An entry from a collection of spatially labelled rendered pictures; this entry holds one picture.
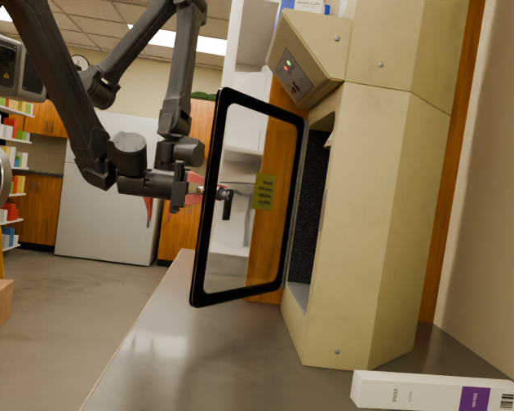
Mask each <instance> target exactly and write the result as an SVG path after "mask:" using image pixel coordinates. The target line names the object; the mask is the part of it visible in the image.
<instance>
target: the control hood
mask: <svg viewBox="0 0 514 411"><path fill-rule="evenodd" d="M352 22H353V21H352V19H348V18H343V17H338V16H332V15H323V14H318V13H314V12H309V11H300V10H295V9H290V8H284V10H283V9H282V11H281V15H280V18H279V21H278V23H277V27H276V30H275V33H274V35H273V39H272V42H271V45H270V47H269V50H268V55H267V58H266V60H265V62H266V65H267V66H268V67H269V69H270V70H271V71H272V73H273V74H274V76H275V77H276V79H277V80H278V81H279V82H280V83H281V85H282V87H283V88H284V89H285V91H286V92H287V94H288V95H289V97H291V99H292V100H293V101H294V103H295V105H296V106H297V107H298V108H300V109H305V110H309V109H310V108H311V107H312V106H313V105H314V104H316V103H317V102H318V101H319V100H321V99H322V98H323V97H324V96H326V95H327V94H328V93H329V92H331V91H332V90H333V89H334V88H335V87H336V86H337V85H339V84H340V83H341V82H342V81H344V77H345V72H346V66H347V60H348V50H349V44H350V38H351V32H352ZM285 48H287V50H288V51H289V52H290V53H291V55H292V56H293V57H294V59H295V61H296V62H297V63H298V65H299V66H300V68H301V69H302V70H303V71H304V73H305V74H306V76H307V77H308V79H309V80H310V82H311V83H312V84H313V85H314V87H313V88H312V89H311V90H310V91H309V92H308V93H307V94H306V95H305V96H304V97H303V98H302V99H301V100H300V101H299V102H298V103H297V102H296V101H295V99H294V97H293V96H292V95H291V93H290V92H289V91H288V90H287V88H286V87H285V85H284V84H283V83H282V81H281V79H280V78H279V77H278V76H277V75H276V73H275V69H276V67H277V65H278V62H279V60H280V58H281V55H282V53H283V51H284V50H285Z"/></svg>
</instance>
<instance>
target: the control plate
mask: <svg viewBox="0 0 514 411"><path fill-rule="evenodd" d="M287 60H288V61H289V62H290V65H289V64H288V63H287ZM285 66H286V67H287V69H288V70H286V69H285ZM275 73H276V75H277V76H278V77H279V78H280V79H281V81H282V83H283V84H284V85H285V87H286V88H287V90H288V91H289V92H290V93H291V91H292V89H291V87H294V88H295V86H294V85H293V83H292V82H295V83H297V81H298V80H299V78H300V76H302V77H303V80H301V82H299V85H297V87H298V88H299V89H300V92H298V91H297V89H296V88H295V90H296V93H294V92H293V93H294V94H292V93H291V95H292V96H293V97H294V99H295V101H296V102H297V103H298V102H299V101H300V100H301V99H302V98H303V97H304V96H305V95H306V94H307V93H308V92H309V91H310V90H311V89H312V88H313V87H314V85H313V84H312V83H311V82H310V80H309V79H308V77H307V76H306V74H305V73H304V71H303V70H302V69H301V68H300V66H299V65H298V63H297V62H296V61H295V59H294V57H293V56H292V55H291V53H290V52H289V51H288V50H287V48H285V50H284V51H283V53H282V55H281V58H280V60H279V62H278V65H277V67H276V69H275Z"/></svg>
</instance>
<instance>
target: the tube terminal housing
mask: <svg viewBox="0 0 514 411"><path fill-rule="evenodd" d="M468 5H469V0H348V1H347V7H346V12H345V13H344V15H343V16H342V17H343V18H348V19H352V21H353V22H352V32H351V38H350V44H349V50H348V60H347V66H346V72H345V77H344V81H342V82H341V83H340V84H339V85H337V86H336V87H335V88H334V89H333V90H332V91H331V92H329V93H328V94H327V95H326V96H324V97H323V98H322V99H321V100H319V101H318V102H317V103H316V104H314V105H313V106H312V107H311V108H310V109H309V112H308V120H309V123H308V131H309V129H311V130H321V131H327V132H332V131H333V136H332V142H331V148H330V158H329V164H328V170H327V175H326V185H325V189H328V190H327V196H326V206H325V212H324V218H323V224H322V229H321V231H319V230H318V236H317V246H316V252H315V258H314V263H313V269H312V279H311V285H310V290H309V296H308V306H307V311H306V314H305V315H304V314H303V313H302V311H301V309H300V307H299V305H298V303H297V302H296V300H295V298H294V296H293V294H292V293H291V292H290V289H289V287H288V285H287V282H288V281H287V275H288V269H289V263H290V258H289V263H288V269H287V275H286V285H285V290H284V289H283V292H282V298H281V309H280V310H281V314H282V316H283V318H284V320H285V323H286V326H287V328H288V330H289V332H290V336H291V338H292V340H293V343H294V345H295V348H296V351H297V352H298V355H299V358H300V360H301V363H302V365H306V366H313V367H321V368H328V369H342V370H350V371H354V370H367V371H371V370H372V369H375V368H377V367H379V366H380V365H384V364H386V363H388V362H389V361H391V360H394V359H396V358H398V357H400V356H403V355H404V354H406V353H408V352H410V351H413V350H414V340H415V335H416V329H417V324H418V318H419V309H420V304H421V299H422V293H423V284H424V279H425V274H426V268H427V263H428V254H429V249H430V243H431V238H432V229H433V224H434V218H435V213H436V204H437V198H438V192H439V187H440V182H441V173H442V167H443V162H444V157H445V148H446V142H447V137H448V132H449V127H450V115H451V111H452V106H453V101H454V92H455V86H456V81H457V76H458V70H459V61H460V56H461V50H462V45H463V35H464V30H465V25H466V20H467V10H468ZM307 139H308V135H307ZM307 139H306V145H307ZM306 145H305V151H306ZM305 151H304V157H305ZM303 167H304V162H303ZM302 173H303V168H302ZM301 179H302V174H301ZM300 185H301V180H300ZM300 185H299V190H300ZM298 201H299V196H298ZM298 201H297V207H298ZM297 207H296V213H297ZM296 213H295V219H296ZM294 230H295V224H294ZM294 230H293V235H294ZM293 235H292V240H293ZM291 246H292V241H291ZM290 252H291V247H290Z"/></svg>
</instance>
